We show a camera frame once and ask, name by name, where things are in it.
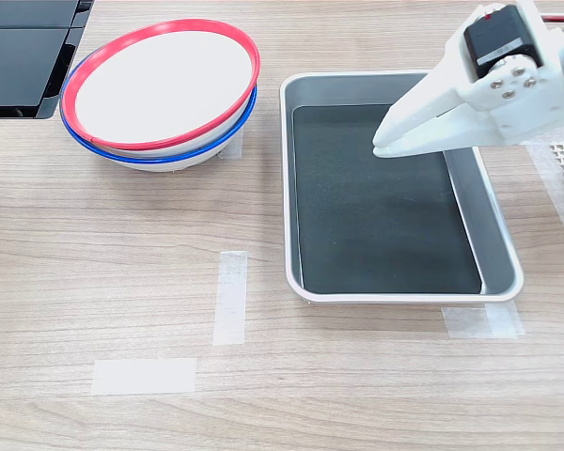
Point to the red-rimmed white plate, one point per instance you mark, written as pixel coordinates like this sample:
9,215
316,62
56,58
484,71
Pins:
164,84

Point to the black tray mat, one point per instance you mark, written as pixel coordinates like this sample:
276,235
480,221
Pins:
380,211

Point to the black glossy panel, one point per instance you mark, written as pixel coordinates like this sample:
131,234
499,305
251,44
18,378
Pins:
14,70
23,11

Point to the steel tray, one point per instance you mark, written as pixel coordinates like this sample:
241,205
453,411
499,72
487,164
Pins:
493,235

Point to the translucent tape strip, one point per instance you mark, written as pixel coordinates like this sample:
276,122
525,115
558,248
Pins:
143,376
230,296
479,321
235,143

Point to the blue-rimmed white plate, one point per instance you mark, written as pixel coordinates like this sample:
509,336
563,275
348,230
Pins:
160,165

